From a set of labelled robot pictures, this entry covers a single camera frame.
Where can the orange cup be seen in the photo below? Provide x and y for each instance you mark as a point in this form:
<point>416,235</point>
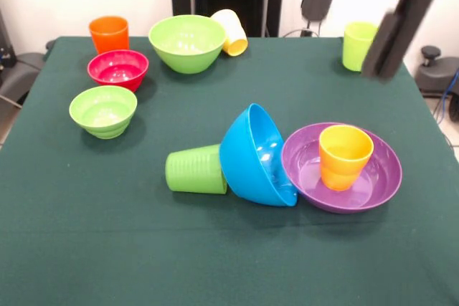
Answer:
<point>342,170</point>

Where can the purple bowl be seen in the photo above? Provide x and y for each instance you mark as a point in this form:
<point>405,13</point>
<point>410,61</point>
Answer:
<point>380,184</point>

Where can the blue bowl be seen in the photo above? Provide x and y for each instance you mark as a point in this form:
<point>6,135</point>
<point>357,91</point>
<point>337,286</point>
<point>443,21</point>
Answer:
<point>240,166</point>

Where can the green cup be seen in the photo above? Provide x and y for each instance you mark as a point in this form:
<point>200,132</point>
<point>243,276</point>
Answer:
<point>195,170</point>

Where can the lime yellow cup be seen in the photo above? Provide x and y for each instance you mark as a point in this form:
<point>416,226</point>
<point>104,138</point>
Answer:
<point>355,51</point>

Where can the black caster base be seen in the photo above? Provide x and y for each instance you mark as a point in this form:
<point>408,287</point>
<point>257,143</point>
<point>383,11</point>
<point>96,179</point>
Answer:
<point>439,73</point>

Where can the large green bowl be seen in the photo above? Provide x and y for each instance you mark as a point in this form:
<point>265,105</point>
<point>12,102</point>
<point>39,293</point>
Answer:
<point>186,51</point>

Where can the red-orange cup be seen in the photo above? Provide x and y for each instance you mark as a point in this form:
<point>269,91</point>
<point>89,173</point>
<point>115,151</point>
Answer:
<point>109,37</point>

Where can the pink bowl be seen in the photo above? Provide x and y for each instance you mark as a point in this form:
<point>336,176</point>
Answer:
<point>118,73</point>

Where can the small green bowl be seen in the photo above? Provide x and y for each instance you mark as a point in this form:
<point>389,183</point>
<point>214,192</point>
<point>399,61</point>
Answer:
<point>104,119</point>

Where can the dark green table cloth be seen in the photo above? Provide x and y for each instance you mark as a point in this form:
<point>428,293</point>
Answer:
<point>143,248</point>

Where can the grey caster base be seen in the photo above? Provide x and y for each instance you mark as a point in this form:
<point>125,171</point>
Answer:
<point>18,76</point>

